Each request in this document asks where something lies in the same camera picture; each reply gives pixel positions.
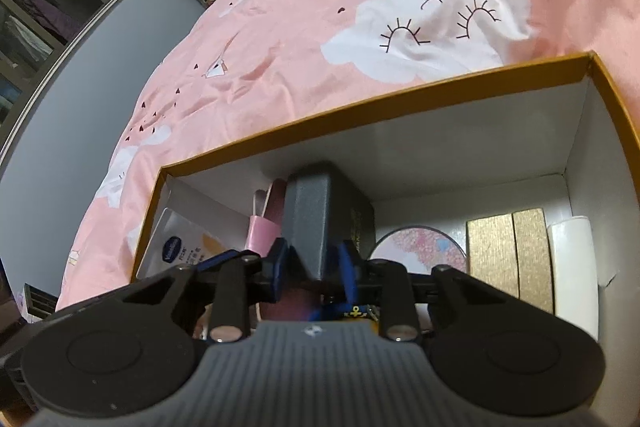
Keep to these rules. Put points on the round pink compact mirror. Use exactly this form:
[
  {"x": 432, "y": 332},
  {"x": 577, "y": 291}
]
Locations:
[{"x": 420, "y": 249}]

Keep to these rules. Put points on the pink fabric pouch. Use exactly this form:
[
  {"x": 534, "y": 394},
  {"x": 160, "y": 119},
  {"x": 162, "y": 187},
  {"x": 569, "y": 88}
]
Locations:
[{"x": 266, "y": 219}]

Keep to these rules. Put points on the white Vaseline lotion tube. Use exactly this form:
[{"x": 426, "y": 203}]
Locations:
[{"x": 177, "y": 241}]

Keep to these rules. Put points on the orange cardboard storage box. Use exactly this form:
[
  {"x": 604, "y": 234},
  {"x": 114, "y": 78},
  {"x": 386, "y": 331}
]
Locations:
[{"x": 553, "y": 134}]

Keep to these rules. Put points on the pink cloud print bedspread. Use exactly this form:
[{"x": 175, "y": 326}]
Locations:
[{"x": 248, "y": 66}]

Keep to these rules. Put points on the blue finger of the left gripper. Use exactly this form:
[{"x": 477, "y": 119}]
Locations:
[{"x": 214, "y": 264}]

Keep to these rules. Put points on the dark wardrobe shelf unit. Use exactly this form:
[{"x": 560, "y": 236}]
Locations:
[{"x": 37, "y": 38}]

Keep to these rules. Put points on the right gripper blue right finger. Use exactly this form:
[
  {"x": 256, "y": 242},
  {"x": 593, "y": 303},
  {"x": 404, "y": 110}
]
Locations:
[{"x": 353, "y": 270}]

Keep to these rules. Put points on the gold gift box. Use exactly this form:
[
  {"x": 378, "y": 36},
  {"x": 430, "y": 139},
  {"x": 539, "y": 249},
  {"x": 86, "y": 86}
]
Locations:
[{"x": 511, "y": 252}]

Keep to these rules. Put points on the white cylindrical tube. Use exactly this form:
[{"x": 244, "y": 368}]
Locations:
[{"x": 574, "y": 269}]

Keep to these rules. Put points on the dark grey box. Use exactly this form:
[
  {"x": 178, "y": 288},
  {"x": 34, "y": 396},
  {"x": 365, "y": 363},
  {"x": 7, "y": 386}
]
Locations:
[{"x": 323, "y": 209}]

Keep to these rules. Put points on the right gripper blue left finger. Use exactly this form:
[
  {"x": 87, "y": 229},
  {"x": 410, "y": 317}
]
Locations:
[{"x": 274, "y": 265}]

